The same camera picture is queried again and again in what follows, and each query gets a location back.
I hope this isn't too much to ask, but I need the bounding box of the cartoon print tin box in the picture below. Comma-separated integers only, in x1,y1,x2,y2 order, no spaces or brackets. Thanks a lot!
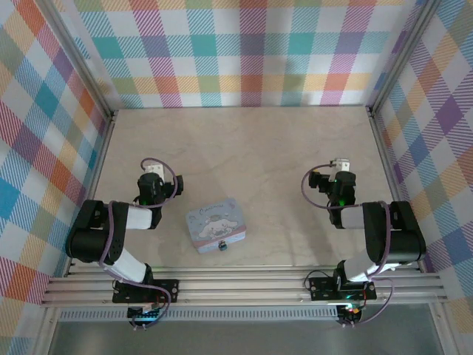
184,197,248,256

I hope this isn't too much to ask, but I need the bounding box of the grey metal panel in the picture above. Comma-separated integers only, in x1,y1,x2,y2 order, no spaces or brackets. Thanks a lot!
47,305,444,355

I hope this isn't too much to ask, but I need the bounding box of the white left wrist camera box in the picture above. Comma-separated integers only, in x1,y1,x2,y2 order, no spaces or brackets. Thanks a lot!
143,163,164,182

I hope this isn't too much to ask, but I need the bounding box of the aluminium side rail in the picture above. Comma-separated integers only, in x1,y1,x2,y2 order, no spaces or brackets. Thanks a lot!
63,109,120,278
365,106,424,274

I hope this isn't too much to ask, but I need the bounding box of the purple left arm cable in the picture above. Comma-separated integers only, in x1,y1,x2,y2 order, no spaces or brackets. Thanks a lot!
98,158,177,331

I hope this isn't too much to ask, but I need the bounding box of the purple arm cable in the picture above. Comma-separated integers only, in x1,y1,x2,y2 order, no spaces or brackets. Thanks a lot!
301,162,395,328
98,158,177,331

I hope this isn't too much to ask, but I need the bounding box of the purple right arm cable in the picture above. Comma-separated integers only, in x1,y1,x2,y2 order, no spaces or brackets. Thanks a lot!
301,162,395,328

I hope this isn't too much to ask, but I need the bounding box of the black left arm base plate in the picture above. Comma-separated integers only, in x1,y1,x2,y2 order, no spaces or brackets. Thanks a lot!
112,279,180,304

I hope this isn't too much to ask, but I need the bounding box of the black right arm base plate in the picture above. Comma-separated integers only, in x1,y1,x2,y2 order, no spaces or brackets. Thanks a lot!
308,279,378,301

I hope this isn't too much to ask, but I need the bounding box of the long aluminium mounting rail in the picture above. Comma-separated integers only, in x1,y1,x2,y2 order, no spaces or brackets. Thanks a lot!
39,266,449,308

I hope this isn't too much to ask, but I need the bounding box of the grey slotted cable duct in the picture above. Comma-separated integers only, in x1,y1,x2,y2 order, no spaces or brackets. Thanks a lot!
58,308,340,322

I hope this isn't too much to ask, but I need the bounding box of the aluminium frame post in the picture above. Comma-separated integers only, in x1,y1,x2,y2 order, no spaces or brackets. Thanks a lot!
36,0,120,120
368,0,446,116

